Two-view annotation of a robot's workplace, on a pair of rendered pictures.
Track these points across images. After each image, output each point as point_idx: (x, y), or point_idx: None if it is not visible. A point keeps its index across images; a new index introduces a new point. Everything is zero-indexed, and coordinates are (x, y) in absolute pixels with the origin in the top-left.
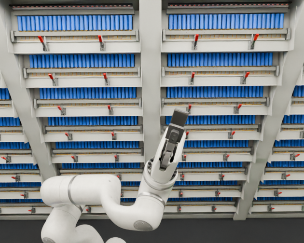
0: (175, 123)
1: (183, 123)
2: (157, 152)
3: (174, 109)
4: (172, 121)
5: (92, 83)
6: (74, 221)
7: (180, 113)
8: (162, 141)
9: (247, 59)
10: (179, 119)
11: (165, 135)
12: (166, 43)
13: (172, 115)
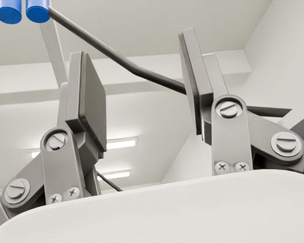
0: (93, 126)
1: (104, 130)
2: (268, 219)
3: (77, 51)
4: (86, 106)
5: None
6: None
7: (96, 75)
8: (174, 183)
9: None
10: (98, 107)
11: (103, 195)
12: None
13: (80, 75)
